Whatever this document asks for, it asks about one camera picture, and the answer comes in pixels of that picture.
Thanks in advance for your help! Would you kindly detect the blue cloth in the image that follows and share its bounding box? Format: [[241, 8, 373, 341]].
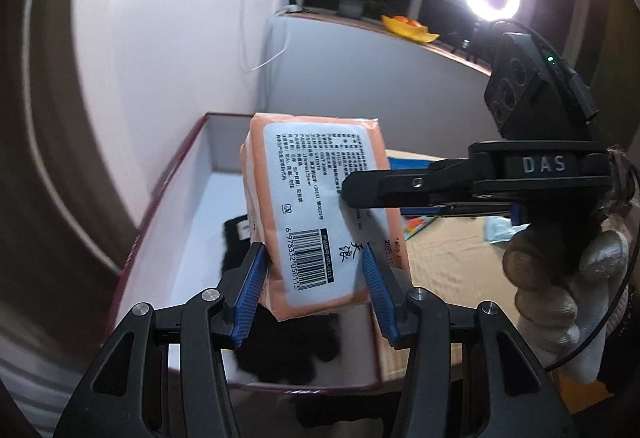
[[387, 157, 432, 172]]

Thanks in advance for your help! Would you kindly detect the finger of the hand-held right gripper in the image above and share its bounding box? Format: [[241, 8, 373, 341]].
[[341, 159, 473, 210], [400, 203, 512, 220]]

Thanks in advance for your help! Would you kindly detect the white wardrobe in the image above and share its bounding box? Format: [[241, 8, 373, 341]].
[[75, 0, 281, 279]]

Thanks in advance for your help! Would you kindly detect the colourful packet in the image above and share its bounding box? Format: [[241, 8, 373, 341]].
[[402, 213, 442, 242]]

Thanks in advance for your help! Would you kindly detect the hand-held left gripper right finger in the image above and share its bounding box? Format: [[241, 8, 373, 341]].
[[361, 242, 573, 438]]

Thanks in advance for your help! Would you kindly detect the black cloth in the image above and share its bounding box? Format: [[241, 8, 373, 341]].
[[220, 214, 341, 384]]

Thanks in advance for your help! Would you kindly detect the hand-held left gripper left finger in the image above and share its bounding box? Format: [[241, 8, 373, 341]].
[[52, 243, 271, 438]]

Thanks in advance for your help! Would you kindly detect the person's right hand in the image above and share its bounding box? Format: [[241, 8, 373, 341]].
[[502, 213, 631, 385]]

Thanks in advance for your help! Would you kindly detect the wooden window sill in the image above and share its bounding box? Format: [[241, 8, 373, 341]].
[[300, 7, 493, 78]]

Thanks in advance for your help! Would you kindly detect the orange tissue packet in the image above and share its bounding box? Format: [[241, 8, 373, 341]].
[[240, 113, 413, 321]]

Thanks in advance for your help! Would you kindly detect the clear cotton pack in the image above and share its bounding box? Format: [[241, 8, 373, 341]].
[[484, 217, 527, 247]]

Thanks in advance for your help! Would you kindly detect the maroon cardboard box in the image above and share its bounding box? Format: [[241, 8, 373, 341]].
[[111, 113, 391, 394]]

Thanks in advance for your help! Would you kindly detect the thin white cable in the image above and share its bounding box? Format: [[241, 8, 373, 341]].
[[239, 0, 293, 73]]

